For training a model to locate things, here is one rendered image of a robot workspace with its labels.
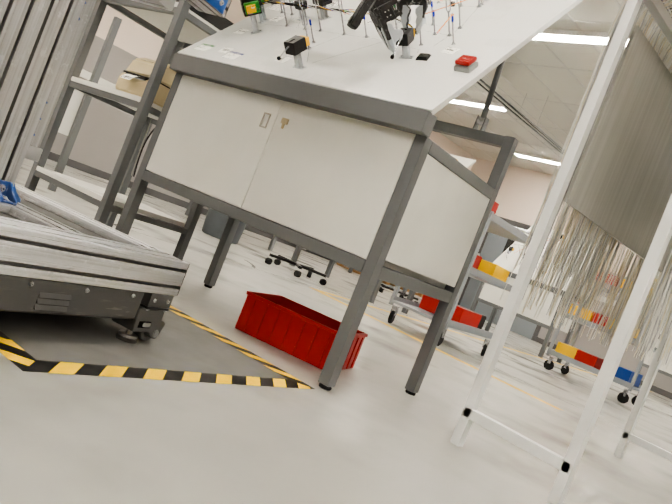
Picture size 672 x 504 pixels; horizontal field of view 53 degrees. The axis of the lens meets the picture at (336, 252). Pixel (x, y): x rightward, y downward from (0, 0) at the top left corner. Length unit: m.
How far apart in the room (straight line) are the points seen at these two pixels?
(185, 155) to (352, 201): 0.79
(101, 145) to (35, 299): 8.69
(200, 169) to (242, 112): 0.26
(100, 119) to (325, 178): 8.02
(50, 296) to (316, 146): 1.07
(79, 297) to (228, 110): 1.20
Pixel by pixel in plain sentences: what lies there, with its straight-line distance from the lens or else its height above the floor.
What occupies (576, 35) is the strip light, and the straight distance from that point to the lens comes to 7.62.
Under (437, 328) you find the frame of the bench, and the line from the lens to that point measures 2.49.
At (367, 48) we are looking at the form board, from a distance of 2.50.
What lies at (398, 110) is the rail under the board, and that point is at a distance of 2.06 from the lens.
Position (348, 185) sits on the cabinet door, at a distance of 2.11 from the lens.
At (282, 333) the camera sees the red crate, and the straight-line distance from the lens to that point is 2.36.
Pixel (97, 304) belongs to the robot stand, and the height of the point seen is 0.10.
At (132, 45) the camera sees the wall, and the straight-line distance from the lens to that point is 10.18.
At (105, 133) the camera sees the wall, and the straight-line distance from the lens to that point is 10.10.
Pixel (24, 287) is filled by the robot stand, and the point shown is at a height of 0.12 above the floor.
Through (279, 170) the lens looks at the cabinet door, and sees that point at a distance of 2.29.
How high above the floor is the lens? 0.42
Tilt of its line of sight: 1 degrees down
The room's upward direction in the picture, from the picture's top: 22 degrees clockwise
